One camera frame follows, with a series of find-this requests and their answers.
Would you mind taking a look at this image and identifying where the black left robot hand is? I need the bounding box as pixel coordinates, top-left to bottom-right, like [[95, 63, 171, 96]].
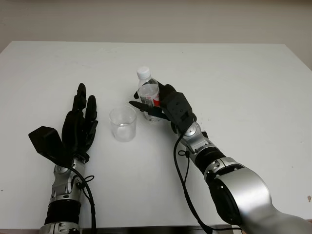
[[61, 82, 99, 163]]

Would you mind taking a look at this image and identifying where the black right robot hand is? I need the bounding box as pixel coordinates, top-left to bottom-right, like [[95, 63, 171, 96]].
[[128, 83, 181, 135]]

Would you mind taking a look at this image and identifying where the clear plastic water bottle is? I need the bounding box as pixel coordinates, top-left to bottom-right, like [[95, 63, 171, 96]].
[[136, 66, 161, 122]]

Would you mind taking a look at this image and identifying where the clear glass cup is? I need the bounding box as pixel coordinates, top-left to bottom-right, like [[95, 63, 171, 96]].
[[109, 106, 137, 143]]

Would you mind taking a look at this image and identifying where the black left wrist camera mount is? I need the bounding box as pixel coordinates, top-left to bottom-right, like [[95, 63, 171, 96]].
[[28, 126, 74, 169]]

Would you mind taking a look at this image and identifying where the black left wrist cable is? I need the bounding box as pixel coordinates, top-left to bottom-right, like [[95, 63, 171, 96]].
[[70, 165, 97, 234]]

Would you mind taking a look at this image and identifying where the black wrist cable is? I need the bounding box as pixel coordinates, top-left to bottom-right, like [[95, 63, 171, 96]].
[[173, 134, 242, 234], [70, 165, 97, 234]]

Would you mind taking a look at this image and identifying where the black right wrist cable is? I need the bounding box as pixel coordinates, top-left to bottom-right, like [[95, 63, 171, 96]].
[[173, 134, 242, 234]]

